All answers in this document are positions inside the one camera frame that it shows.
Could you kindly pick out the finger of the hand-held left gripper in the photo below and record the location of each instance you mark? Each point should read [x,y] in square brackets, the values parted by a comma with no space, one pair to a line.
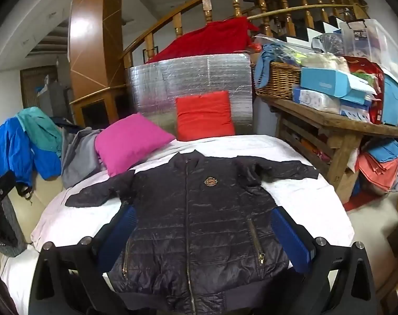
[2,183]

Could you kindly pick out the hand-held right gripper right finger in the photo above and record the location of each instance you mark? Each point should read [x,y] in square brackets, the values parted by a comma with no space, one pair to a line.
[290,236]

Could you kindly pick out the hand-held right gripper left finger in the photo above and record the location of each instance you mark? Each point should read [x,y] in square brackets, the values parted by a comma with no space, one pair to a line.
[120,233]

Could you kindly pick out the black quilted jacket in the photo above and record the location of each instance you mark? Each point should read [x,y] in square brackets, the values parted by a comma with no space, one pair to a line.
[202,220]

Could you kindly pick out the blue jacket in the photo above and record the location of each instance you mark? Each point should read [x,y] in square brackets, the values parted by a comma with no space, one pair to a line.
[12,151]

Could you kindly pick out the beige sofa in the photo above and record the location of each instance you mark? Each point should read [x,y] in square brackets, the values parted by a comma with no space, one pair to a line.
[38,200]

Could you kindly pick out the white bed sheet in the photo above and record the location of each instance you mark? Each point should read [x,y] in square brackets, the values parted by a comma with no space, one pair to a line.
[68,223]

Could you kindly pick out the grey garment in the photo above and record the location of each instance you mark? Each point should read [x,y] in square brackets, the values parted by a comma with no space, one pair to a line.
[77,160]

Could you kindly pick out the pink pillow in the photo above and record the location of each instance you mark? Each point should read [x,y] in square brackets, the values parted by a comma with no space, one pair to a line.
[130,144]

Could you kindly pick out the grey appliance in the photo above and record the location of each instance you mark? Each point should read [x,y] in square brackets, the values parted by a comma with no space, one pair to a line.
[54,98]

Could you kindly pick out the brown lattice screen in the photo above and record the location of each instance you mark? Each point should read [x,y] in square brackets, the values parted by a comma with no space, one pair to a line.
[30,85]

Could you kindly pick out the coral fabric pile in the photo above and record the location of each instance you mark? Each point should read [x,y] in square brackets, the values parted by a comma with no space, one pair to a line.
[376,170]

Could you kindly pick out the wooden table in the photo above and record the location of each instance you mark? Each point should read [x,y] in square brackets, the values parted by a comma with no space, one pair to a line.
[333,121]

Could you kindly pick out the wooden cabinet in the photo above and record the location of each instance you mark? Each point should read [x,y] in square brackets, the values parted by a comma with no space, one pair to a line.
[97,100]

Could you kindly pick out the tissue pack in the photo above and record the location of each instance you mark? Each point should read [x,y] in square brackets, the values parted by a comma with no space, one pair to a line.
[313,100]

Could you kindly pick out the red pillow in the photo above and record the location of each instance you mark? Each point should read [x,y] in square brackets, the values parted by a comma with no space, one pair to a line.
[204,115]

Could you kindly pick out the blue cardboard box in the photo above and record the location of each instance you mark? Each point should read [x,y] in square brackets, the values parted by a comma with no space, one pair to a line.
[320,82]

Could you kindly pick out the wicker basket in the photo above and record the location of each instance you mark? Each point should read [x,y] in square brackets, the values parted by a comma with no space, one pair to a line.
[277,78]

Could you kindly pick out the tall blue box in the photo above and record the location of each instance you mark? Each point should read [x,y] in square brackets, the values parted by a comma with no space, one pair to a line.
[392,101]

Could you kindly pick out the wooden column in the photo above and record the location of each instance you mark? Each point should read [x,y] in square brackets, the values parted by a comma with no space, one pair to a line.
[91,39]

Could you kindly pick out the blue cloth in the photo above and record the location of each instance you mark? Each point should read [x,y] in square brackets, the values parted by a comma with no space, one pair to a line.
[261,69]

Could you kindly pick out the silver foil insulation board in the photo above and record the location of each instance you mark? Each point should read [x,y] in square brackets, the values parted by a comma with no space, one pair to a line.
[192,75]

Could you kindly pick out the red bag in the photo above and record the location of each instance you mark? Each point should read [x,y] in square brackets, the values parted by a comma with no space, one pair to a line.
[366,69]

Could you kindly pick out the clear plastic bag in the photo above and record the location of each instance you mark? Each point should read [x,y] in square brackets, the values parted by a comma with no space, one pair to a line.
[330,44]

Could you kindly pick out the clear plastic storage bin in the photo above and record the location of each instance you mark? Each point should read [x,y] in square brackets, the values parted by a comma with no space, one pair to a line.
[376,42]

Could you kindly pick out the red cloth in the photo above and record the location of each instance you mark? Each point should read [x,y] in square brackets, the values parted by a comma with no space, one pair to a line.
[212,39]

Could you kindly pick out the wooden stair railing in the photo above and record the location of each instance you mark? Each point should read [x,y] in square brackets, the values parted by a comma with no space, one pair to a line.
[207,10]

